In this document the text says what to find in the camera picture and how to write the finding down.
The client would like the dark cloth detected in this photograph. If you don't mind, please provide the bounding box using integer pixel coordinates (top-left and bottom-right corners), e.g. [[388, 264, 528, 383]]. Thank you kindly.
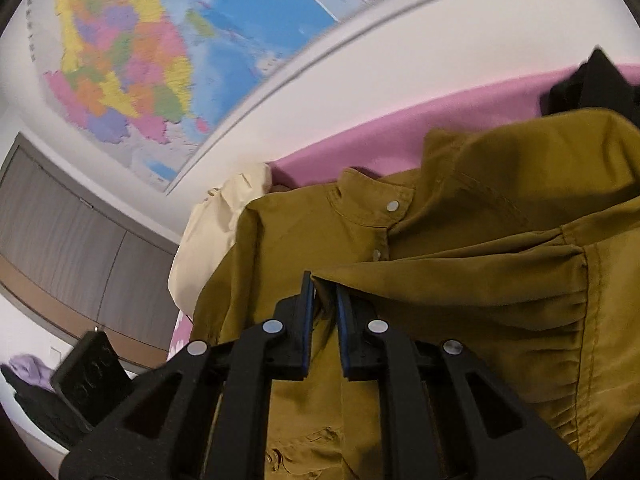
[[0, 365, 94, 449]]

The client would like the lilac cloth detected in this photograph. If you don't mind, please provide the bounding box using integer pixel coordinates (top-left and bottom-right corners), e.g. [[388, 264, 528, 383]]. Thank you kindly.
[[7, 354, 62, 392]]

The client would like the black garment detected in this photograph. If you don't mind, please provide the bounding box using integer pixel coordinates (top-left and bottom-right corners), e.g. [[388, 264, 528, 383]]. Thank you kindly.
[[540, 47, 640, 126]]

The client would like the cream pillow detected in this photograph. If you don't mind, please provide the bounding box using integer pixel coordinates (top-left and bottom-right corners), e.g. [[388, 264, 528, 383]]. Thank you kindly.
[[167, 162, 274, 319]]

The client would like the grey wooden wardrobe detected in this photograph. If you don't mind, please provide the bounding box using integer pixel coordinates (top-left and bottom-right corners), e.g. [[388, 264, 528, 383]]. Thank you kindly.
[[0, 132, 184, 369]]

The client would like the colourful map wall poster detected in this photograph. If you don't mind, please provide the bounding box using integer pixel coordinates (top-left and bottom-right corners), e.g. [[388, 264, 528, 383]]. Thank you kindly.
[[25, 0, 501, 195]]

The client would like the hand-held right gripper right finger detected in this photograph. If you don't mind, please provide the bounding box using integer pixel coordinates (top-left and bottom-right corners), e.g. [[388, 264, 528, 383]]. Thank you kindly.
[[335, 284, 587, 480]]

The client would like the pink bed sheet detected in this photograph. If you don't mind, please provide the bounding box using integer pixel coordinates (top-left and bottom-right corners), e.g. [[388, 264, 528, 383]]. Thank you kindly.
[[167, 64, 640, 361]]

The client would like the olive button shirt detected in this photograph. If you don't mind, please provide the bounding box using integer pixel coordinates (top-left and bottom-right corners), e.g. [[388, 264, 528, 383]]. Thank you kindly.
[[192, 107, 640, 480]]

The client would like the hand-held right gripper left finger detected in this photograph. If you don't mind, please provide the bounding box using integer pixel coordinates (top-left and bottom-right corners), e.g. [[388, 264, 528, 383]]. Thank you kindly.
[[60, 271, 317, 480]]

